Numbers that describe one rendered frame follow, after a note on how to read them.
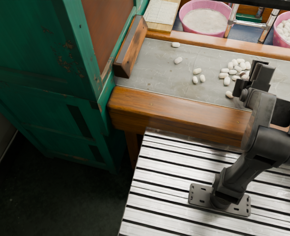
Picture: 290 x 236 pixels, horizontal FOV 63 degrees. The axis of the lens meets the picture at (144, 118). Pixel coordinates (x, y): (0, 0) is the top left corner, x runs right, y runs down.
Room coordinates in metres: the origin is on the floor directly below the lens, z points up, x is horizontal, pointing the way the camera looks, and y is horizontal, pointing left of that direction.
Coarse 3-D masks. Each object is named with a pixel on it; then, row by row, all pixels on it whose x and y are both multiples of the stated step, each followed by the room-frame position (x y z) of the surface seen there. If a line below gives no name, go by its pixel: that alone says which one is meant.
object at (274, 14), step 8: (232, 8) 0.85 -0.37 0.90; (232, 16) 0.84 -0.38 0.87; (272, 16) 0.80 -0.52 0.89; (240, 24) 0.83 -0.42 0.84; (248, 24) 0.82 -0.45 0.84; (256, 24) 0.82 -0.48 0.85; (264, 24) 0.81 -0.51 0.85; (272, 24) 0.80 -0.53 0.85; (224, 32) 0.85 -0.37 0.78; (264, 32) 0.80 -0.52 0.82; (264, 40) 0.80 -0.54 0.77
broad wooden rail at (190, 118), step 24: (120, 96) 0.54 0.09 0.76; (144, 96) 0.53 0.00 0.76; (168, 96) 0.53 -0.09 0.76; (120, 120) 0.49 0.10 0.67; (144, 120) 0.46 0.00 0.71; (168, 120) 0.43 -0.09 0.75; (192, 120) 0.42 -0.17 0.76; (216, 120) 0.42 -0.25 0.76; (240, 120) 0.41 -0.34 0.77; (240, 144) 0.35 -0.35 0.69
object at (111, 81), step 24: (144, 0) 1.05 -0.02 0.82; (0, 96) 0.62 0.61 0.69; (24, 96) 0.58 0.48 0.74; (48, 96) 0.52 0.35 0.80; (72, 96) 0.49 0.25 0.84; (24, 120) 0.61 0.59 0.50; (48, 120) 0.57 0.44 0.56; (72, 120) 0.53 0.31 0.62; (96, 120) 0.47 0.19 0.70; (48, 144) 0.61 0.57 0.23; (72, 144) 0.55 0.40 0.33; (96, 144) 0.49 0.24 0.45; (120, 144) 0.59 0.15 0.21
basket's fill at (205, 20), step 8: (200, 8) 1.10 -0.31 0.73; (184, 16) 1.05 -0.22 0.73; (192, 16) 1.05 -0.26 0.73; (200, 16) 1.03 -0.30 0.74; (208, 16) 1.04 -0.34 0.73; (216, 16) 1.03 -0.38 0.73; (224, 16) 1.03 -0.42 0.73; (192, 24) 0.98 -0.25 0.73; (200, 24) 0.97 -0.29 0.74; (208, 24) 0.98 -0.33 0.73; (216, 24) 0.97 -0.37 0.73; (224, 24) 0.98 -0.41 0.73; (208, 32) 0.92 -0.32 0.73; (216, 32) 0.92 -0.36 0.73
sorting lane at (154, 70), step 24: (144, 48) 0.82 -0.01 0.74; (168, 48) 0.81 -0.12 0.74; (192, 48) 0.81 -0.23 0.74; (144, 72) 0.68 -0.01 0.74; (168, 72) 0.67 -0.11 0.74; (192, 72) 0.67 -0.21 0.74; (216, 72) 0.66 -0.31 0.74; (288, 72) 0.65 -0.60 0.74; (192, 96) 0.54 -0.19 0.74; (216, 96) 0.54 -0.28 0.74; (288, 96) 0.52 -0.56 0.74
